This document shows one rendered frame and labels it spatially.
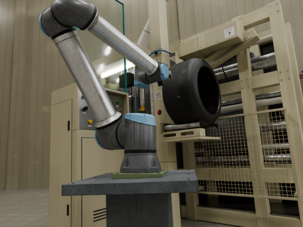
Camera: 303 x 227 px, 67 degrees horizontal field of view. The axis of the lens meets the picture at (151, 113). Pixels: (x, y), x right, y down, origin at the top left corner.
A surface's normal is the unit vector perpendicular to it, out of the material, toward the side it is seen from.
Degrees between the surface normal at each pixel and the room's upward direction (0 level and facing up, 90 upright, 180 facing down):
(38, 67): 90
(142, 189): 90
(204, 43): 90
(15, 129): 90
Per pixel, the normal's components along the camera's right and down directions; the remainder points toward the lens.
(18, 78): -0.16, -0.16
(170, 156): 0.77, -0.14
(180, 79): -0.63, -0.27
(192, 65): 0.13, -0.61
